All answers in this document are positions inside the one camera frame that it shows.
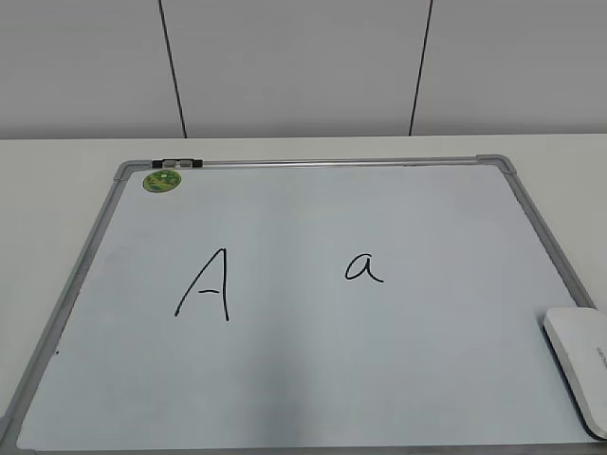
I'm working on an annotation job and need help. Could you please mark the white whiteboard eraser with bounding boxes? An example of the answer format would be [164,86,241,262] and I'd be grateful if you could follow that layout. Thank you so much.
[543,307,606,439]

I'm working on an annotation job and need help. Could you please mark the grey framed whiteboard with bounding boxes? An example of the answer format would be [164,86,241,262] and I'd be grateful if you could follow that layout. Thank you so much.
[1,155,606,454]

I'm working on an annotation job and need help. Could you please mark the green round magnet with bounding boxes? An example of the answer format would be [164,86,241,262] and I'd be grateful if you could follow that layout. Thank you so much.
[142,170,182,193]

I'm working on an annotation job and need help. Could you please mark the black silver board clip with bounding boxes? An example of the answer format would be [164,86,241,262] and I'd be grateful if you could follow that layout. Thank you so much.
[151,158,203,169]

